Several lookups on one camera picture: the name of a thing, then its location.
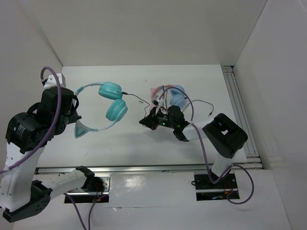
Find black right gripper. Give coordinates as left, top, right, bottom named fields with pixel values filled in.
left=140, top=106, right=177, bottom=130

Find black teal headphone audio cable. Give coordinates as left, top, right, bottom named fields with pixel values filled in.
left=121, top=91, right=154, bottom=118

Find teal cat-ear headphones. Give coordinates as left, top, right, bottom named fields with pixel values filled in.
left=74, top=81, right=128, bottom=139

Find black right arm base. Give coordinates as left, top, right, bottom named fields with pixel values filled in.
left=191, top=173, right=240, bottom=201

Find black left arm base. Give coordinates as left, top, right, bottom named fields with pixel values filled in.
left=67, top=175, right=111, bottom=204

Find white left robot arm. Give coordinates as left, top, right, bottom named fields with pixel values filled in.
left=0, top=87, right=104, bottom=223

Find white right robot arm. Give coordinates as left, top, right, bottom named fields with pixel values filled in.
left=139, top=106, right=248, bottom=188

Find pink blue cat-ear headphones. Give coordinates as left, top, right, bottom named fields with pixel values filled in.
left=150, top=84, right=187, bottom=109

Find white front cover plate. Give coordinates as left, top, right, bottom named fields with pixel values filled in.
left=108, top=172, right=196, bottom=208

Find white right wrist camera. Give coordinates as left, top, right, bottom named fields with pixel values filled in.
left=151, top=95, right=164, bottom=108

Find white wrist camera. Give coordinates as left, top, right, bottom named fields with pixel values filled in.
left=41, top=73, right=66, bottom=89
left=151, top=95, right=164, bottom=108

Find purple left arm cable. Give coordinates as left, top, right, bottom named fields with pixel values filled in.
left=0, top=66, right=101, bottom=230

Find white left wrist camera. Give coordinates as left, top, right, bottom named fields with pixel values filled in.
left=41, top=73, right=66, bottom=89

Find black pink headphone audio cable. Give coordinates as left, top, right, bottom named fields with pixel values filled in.
left=160, top=86, right=214, bottom=117

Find aluminium front rail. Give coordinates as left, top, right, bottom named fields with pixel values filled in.
left=35, top=162, right=264, bottom=175

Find aluminium side rail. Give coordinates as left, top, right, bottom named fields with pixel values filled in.
left=221, top=66, right=263, bottom=169

